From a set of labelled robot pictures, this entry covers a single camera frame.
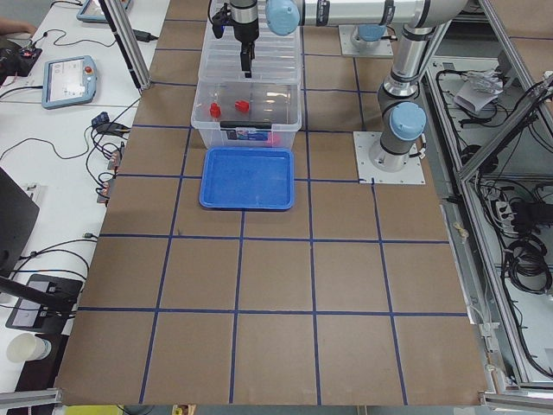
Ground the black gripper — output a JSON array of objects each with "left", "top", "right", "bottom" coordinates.
[{"left": 230, "top": 0, "right": 259, "bottom": 79}]

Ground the clear plastic box lid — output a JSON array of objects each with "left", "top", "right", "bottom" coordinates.
[{"left": 197, "top": 16, "right": 302, "bottom": 86}]

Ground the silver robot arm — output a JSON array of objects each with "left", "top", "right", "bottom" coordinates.
[
  {"left": 352, "top": 24, "right": 387, "bottom": 44},
  {"left": 264, "top": 1, "right": 466, "bottom": 173}
]

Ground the red block middle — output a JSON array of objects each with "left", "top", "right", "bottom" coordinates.
[{"left": 234, "top": 99, "right": 251, "bottom": 113}]

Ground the clear plastic storage box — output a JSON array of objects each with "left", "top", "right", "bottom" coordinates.
[{"left": 191, "top": 81, "right": 302, "bottom": 149}]

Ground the red block left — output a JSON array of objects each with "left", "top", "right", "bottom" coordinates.
[{"left": 209, "top": 102, "right": 221, "bottom": 119}]

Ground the blue plastic tray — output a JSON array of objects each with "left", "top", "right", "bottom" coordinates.
[{"left": 199, "top": 147, "right": 295, "bottom": 211}]

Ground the black power adapter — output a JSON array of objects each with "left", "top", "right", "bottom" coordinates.
[{"left": 133, "top": 29, "right": 158, "bottom": 42}]

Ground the far blue teach pendant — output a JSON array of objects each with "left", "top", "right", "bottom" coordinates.
[{"left": 76, "top": 0, "right": 107, "bottom": 23}]

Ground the blue teach pendant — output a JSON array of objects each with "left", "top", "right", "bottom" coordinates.
[
  {"left": 76, "top": 0, "right": 107, "bottom": 23},
  {"left": 41, "top": 55, "right": 97, "bottom": 109}
]

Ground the near blue teach pendant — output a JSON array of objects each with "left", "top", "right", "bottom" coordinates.
[{"left": 41, "top": 55, "right": 97, "bottom": 109}]

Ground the white paper cup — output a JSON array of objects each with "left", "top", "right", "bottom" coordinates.
[{"left": 6, "top": 333, "right": 52, "bottom": 363}]

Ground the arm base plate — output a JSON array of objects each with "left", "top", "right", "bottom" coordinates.
[
  {"left": 353, "top": 131, "right": 426, "bottom": 185},
  {"left": 339, "top": 25, "right": 395, "bottom": 59}
]

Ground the aluminium frame post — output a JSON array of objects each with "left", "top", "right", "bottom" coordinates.
[{"left": 99, "top": 0, "right": 151, "bottom": 91}]

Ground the coiled black cable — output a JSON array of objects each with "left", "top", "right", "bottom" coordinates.
[{"left": 500, "top": 239, "right": 550, "bottom": 296}]

